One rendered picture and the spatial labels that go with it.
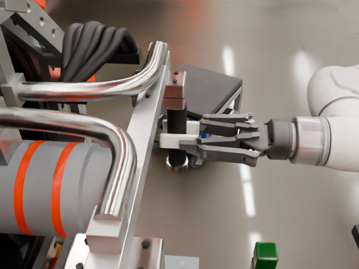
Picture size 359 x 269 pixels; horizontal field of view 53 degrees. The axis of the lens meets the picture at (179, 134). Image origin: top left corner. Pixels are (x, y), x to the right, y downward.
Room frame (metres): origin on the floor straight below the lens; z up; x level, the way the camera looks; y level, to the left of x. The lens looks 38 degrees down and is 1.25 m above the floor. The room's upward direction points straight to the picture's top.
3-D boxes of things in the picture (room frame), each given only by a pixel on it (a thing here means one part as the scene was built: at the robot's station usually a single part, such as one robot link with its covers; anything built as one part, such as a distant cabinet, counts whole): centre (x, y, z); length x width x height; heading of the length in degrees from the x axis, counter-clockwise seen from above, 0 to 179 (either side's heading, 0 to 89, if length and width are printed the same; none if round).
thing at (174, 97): (0.53, 0.03, 0.93); 0.09 x 0.05 x 0.05; 85
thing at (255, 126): (0.54, -0.09, 0.83); 0.11 x 0.01 x 0.04; 74
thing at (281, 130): (0.52, -0.16, 0.83); 0.09 x 0.08 x 0.07; 85
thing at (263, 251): (0.40, -0.16, 0.64); 0.04 x 0.04 x 0.04; 85
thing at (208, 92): (1.52, -0.08, 0.17); 0.43 x 0.36 x 0.34; 149
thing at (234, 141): (0.50, -0.09, 0.83); 0.11 x 0.01 x 0.04; 96
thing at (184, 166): (0.53, 0.00, 0.83); 0.04 x 0.04 x 0.16
